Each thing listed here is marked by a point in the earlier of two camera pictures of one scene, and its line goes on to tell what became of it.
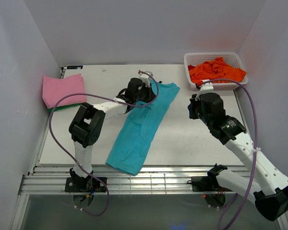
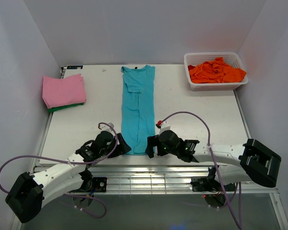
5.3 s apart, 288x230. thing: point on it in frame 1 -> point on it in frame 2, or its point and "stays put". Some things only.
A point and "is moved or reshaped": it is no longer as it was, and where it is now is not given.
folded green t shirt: (57, 109) stays put
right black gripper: (191, 107) -> (152, 141)
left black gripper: (150, 95) -> (122, 148)
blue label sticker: (74, 67) stays put
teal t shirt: (139, 130) is moved or reshaped
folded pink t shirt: (54, 89) stays put
